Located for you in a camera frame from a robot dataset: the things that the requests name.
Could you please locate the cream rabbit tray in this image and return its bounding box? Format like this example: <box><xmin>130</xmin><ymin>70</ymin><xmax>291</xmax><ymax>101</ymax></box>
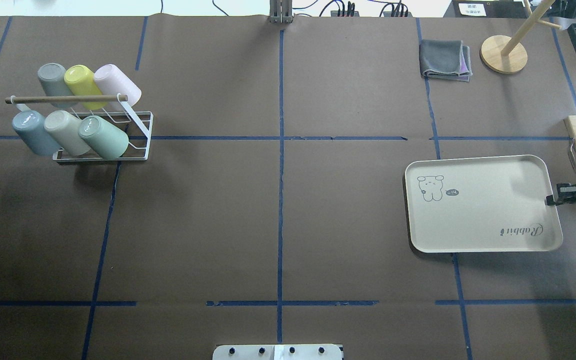
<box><xmin>404</xmin><ymin>154</ymin><xmax>563</xmax><ymax>253</ymax></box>

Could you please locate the green cup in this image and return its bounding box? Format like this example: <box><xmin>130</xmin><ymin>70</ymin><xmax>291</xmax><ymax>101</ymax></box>
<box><xmin>78</xmin><ymin>115</ymin><xmax>130</xmax><ymax>160</ymax></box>

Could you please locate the pink cup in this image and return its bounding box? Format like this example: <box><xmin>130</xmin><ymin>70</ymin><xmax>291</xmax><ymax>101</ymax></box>
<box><xmin>93</xmin><ymin>64</ymin><xmax>142</xmax><ymax>107</ymax></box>

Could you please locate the yellow cup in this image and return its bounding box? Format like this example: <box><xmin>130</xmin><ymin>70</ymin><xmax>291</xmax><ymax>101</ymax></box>
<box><xmin>63</xmin><ymin>64</ymin><xmax>103</xmax><ymax>96</ymax></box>

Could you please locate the beige cup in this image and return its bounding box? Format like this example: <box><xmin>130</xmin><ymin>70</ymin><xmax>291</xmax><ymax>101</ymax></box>
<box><xmin>44</xmin><ymin>110</ymin><xmax>91</xmax><ymax>156</ymax></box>

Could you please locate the grey cup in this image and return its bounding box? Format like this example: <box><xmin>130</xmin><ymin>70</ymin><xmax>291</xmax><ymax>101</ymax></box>
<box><xmin>37</xmin><ymin>63</ymin><xmax>74</xmax><ymax>97</ymax></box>

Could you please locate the blue cup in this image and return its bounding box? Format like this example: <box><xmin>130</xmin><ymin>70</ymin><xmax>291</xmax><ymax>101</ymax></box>
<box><xmin>11</xmin><ymin>110</ymin><xmax>61</xmax><ymax>157</ymax></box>

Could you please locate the wooden mug tree stand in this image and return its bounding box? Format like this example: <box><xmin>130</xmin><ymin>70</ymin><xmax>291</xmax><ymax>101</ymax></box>
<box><xmin>479</xmin><ymin>0</ymin><xmax>563</xmax><ymax>75</ymax></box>

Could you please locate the folded grey cloth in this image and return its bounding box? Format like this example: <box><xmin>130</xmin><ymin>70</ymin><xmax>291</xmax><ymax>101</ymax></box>
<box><xmin>419</xmin><ymin>39</ymin><xmax>473</xmax><ymax>82</ymax></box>

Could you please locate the black power strip box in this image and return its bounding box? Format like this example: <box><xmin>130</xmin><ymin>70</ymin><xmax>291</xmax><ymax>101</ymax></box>
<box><xmin>443</xmin><ymin>0</ymin><xmax>528</xmax><ymax>19</ymax></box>

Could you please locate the pedestal base plate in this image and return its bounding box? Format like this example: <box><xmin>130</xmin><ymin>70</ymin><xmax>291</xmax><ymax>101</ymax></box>
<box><xmin>212</xmin><ymin>343</ymin><xmax>345</xmax><ymax>360</ymax></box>

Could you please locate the aluminium frame post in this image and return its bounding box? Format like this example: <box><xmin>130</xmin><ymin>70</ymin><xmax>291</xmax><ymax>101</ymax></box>
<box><xmin>269</xmin><ymin>0</ymin><xmax>294</xmax><ymax>24</ymax></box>

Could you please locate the white wire cup rack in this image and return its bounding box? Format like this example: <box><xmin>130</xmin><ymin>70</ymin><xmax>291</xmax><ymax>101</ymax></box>
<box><xmin>5</xmin><ymin>93</ymin><xmax>154</xmax><ymax>164</ymax></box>

